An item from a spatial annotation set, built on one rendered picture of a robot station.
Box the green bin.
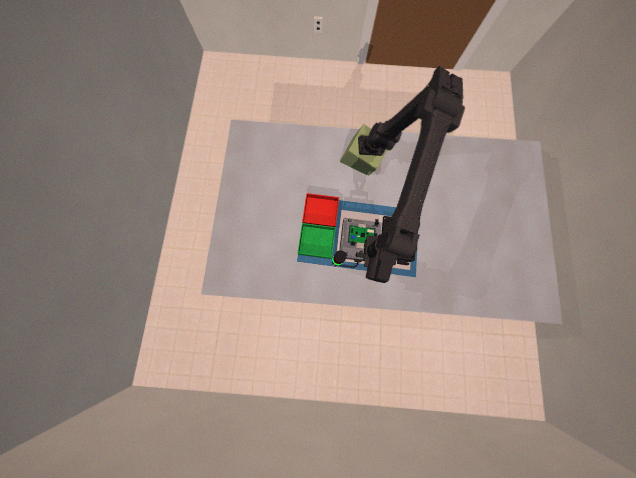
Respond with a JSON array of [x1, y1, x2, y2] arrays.
[[298, 223, 336, 259]]

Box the red bin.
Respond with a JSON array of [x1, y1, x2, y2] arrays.
[[302, 193, 339, 227]]

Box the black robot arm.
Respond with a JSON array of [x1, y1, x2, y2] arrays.
[[358, 66, 465, 283]]

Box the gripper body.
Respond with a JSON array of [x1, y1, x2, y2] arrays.
[[363, 235, 378, 267]]

